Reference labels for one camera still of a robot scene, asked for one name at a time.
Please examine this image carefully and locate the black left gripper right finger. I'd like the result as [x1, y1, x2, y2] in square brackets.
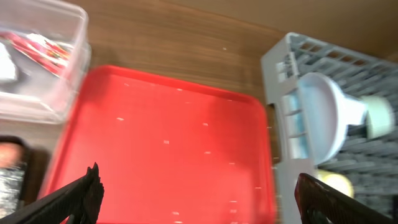
[294, 173, 395, 224]

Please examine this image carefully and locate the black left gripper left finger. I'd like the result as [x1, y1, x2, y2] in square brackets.
[1, 164, 104, 224]

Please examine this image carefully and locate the yellow plastic cup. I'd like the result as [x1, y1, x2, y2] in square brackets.
[317, 170, 354, 198]

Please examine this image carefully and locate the light blue plate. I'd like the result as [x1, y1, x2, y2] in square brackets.
[298, 72, 347, 165]

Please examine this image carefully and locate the mint green bowl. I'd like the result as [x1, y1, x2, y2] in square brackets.
[361, 96, 396, 139]

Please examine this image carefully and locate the red snack wrapper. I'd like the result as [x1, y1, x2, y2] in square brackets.
[1, 32, 71, 77]

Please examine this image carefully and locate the white tissue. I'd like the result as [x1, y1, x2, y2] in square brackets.
[0, 43, 18, 84]

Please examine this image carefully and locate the orange carrot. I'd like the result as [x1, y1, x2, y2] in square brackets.
[0, 142, 25, 169]

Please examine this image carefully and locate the grey dishwasher rack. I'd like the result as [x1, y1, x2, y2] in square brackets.
[261, 32, 397, 223]

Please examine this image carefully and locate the black plastic bin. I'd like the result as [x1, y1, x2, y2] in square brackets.
[1, 136, 30, 218]

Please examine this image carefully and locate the red plastic tray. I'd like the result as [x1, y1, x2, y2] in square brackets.
[40, 65, 276, 223]

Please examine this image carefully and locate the clear plastic bin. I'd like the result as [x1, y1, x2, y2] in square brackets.
[1, 0, 91, 124]

